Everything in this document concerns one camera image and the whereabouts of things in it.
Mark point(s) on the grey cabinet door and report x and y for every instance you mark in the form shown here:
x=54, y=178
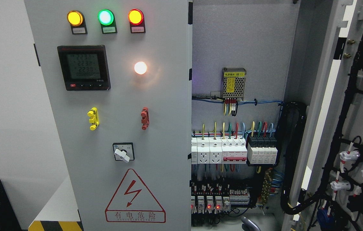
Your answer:
x=322, y=154
x=163, y=42

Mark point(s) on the red indicator lamp left door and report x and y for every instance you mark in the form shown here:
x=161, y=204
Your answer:
x=135, y=16

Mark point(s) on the green indicator lamp left door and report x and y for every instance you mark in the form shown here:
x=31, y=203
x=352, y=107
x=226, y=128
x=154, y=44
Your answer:
x=105, y=17

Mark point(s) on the yellow indicator lamp left door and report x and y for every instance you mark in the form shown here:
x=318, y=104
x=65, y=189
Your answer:
x=75, y=18

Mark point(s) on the red terminal connector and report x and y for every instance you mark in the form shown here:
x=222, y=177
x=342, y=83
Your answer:
x=145, y=118

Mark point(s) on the white socket breaker row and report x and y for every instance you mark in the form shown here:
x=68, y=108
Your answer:
x=219, y=150

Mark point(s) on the white indicator lamp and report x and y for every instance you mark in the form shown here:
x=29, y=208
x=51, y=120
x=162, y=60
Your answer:
x=140, y=68

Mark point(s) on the perforated metal power supply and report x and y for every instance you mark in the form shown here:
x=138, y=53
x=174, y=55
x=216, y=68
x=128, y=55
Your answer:
x=233, y=82

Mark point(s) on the lower relay terminal row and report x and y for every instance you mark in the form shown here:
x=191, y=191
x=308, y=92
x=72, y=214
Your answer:
x=212, y=197

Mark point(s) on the yellow terminal connector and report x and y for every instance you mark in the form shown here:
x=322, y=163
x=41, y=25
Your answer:
x=93, y=118

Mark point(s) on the black white surge protector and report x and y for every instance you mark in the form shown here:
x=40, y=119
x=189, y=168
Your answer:
x=261, y=151

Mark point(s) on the red electric hazard warning sticker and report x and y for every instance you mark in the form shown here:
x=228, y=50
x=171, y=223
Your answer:
x=134, y=202

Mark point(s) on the black digital power meter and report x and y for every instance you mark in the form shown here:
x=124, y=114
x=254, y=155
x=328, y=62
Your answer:
x=84, y=68

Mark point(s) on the brass busbar right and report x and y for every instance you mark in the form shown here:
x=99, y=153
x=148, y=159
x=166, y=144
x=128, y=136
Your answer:
x=266, y=187

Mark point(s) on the white rotary selector switch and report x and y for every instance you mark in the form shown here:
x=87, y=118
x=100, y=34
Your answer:
x=123, y=152

